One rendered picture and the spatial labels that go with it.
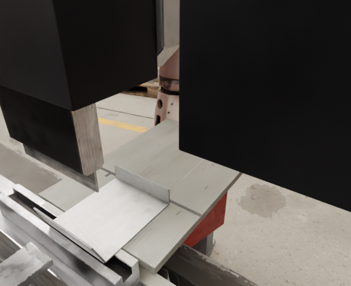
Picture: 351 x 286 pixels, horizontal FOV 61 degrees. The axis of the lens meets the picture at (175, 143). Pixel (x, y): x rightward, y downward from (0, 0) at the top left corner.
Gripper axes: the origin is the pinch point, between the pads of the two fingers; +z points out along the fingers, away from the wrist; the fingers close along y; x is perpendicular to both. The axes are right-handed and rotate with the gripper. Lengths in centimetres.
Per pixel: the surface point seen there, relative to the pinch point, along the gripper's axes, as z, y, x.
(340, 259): 77, 91, -28
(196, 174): -13.8, -20.1, -27.5
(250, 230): 79, 73, 12
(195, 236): 15.8, -4.6, -15.1
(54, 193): -12.4, -35.8, -19.1
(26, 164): -0.2, -31.7, 11.0
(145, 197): -13.3, -28.1, -27.1
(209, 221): 13.6, 0.1, -15.1
